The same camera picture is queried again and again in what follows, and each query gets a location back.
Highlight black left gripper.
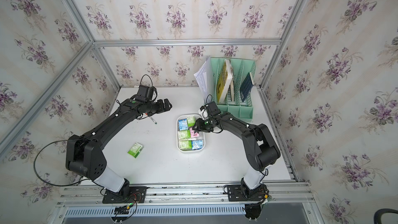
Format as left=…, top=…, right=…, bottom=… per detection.
left=144, top=97, right=173, bottom=117

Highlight green tissue pack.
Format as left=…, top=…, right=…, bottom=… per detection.
left=177, top=130, right=191, bottom=141
left=187, top=115, right=196, bottom=128
left=127, top=142, right=144, bottom=158
left=178, top=140, right=192, bottom=151

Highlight pink tissue pack bottom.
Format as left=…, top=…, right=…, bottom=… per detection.
left=190, top=128, right=200, bottom=140

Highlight blue tissue pack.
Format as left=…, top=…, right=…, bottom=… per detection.
left=178, top=118, right=189, bottom=131
left=191, top=140, right=204, bottom=150

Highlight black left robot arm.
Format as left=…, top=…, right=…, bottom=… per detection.
left=65, top=85, right=172, bottom=198

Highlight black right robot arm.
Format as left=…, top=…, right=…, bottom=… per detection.
left=193, top=101, right=281, bottom=190

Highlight white plastic storage box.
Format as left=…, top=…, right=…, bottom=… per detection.
left=176, top=114, right=206, bottom=153

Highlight white paper stack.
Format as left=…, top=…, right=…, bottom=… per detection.
left=194, top=56, right=214, bottom=101

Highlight thin book in organizer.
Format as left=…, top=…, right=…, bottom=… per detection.
left=230, top=81, right=235, bottom=102

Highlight green plastic file organizer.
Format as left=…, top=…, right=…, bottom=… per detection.
left=203, top=58, right=256, bottom=122

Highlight yellow book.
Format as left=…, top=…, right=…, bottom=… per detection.
left=216, top=59, right=234, bottom=104

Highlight dark blue notebook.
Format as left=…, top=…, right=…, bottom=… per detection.
left=239, top=72, right=254, bottom=102

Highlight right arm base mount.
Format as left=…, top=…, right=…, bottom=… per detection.
left=223, top=184, right=269, bottom=202

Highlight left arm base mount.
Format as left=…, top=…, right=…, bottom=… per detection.
left=102, top=179, right=148, bottom=204

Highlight aluminium frame profiles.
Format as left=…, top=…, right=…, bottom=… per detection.
left=0, top=0, right=324, bottom=206

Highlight aluminium mounting rail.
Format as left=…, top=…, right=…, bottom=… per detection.
left=56, top=181, right=315, bottom=206

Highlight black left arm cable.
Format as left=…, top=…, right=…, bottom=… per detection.
left=32, top=139, right=88, bottom=188

